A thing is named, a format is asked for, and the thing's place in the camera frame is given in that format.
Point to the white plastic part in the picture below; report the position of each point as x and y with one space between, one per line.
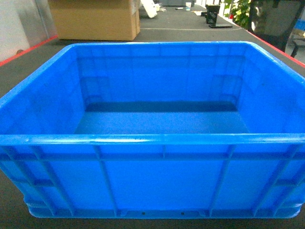
150 7

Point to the green potted plant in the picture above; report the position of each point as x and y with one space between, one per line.
238 11

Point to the large blue plastic crate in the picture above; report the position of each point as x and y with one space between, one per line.
157 130

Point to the black office chair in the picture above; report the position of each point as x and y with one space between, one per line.
274 20

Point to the brown cardboard box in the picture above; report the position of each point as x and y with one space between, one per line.
101 20

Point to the white paper cup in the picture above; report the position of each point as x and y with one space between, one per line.
188 4

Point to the black metal stand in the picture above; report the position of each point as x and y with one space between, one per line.
211 16

